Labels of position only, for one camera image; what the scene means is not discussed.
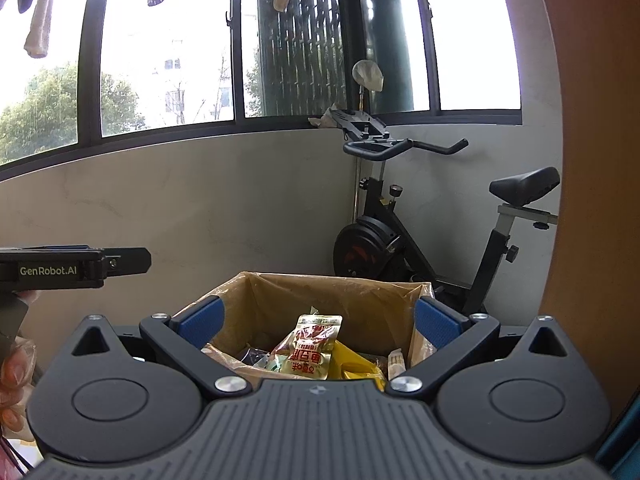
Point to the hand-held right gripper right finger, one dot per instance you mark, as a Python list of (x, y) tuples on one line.
[(436, 324)]

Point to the brown wooden panel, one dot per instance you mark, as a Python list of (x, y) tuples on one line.
[(590, 160)]

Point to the dark snack packet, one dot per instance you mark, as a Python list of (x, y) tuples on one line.
[(255, 357)]

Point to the brown cardboard box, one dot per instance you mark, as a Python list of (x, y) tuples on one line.
[(365, 305)]

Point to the black exercise bike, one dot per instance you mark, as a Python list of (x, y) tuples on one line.
[(380, 240)]

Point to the perforated dark metal screen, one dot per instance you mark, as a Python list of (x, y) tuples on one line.
[(305, 50)]

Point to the thin metal pole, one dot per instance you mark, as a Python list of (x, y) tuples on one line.
[(357, 190)]

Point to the blue plastic panel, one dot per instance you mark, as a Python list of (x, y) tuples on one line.
[(625, 445)]

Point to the dark green pipe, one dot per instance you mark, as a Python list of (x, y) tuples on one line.
[(395, 50)]

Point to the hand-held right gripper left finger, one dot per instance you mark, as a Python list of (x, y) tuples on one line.
[(200, 321)]

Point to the red and yellow snack packet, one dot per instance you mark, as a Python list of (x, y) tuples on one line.
[(307, 350)]

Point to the beige stick snack packet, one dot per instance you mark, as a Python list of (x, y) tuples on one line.
[(396, 362)]

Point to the person's left hand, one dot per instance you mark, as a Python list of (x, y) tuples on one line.
[(17, 380)]

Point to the white plastic wrapped knob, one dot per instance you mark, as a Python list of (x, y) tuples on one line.
[(367, 75)]

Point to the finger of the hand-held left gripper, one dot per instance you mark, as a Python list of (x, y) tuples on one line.
[(127, 261)]

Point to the crumpled beige cloth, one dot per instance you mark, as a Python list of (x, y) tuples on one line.
[(324, 117)]

